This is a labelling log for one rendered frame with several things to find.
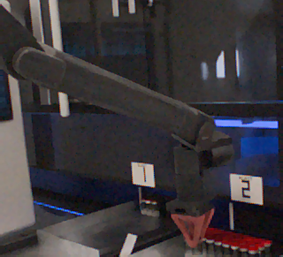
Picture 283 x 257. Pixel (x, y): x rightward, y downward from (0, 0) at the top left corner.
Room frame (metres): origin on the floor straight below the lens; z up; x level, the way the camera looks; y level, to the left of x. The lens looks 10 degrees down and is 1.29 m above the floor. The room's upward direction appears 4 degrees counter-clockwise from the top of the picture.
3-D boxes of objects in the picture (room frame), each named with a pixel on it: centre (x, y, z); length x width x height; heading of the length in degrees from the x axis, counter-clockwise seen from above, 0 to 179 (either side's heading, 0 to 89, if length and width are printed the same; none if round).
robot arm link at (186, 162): (0.98, -0.03, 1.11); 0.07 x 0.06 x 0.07; 127
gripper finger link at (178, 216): (0.98, -0.03, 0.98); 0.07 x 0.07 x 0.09; 59
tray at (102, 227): (1.25, 0.16, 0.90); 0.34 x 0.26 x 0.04; 135
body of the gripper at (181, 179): (0.98, -0.02, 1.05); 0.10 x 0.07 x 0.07; 149
